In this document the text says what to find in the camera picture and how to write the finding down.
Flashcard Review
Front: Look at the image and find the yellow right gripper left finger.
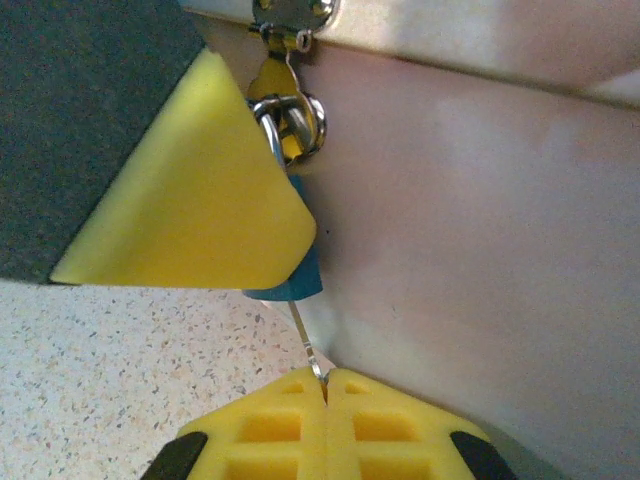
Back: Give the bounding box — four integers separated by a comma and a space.
139, 367, 329, 480

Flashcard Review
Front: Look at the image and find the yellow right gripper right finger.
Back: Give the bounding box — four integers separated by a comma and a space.
324, 368, 519, 480

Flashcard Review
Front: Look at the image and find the small silver key with ring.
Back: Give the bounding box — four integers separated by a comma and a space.
288, 299, 331, 401

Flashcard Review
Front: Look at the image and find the small blue padlock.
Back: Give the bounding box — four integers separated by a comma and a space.
242, 94, 325, 304

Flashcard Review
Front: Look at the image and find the silver box hasp latch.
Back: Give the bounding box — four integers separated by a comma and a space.
247, 0, 342, 167

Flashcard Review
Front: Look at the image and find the pink fairy tale tin box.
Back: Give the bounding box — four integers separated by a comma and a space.
179, 0, 640, 480

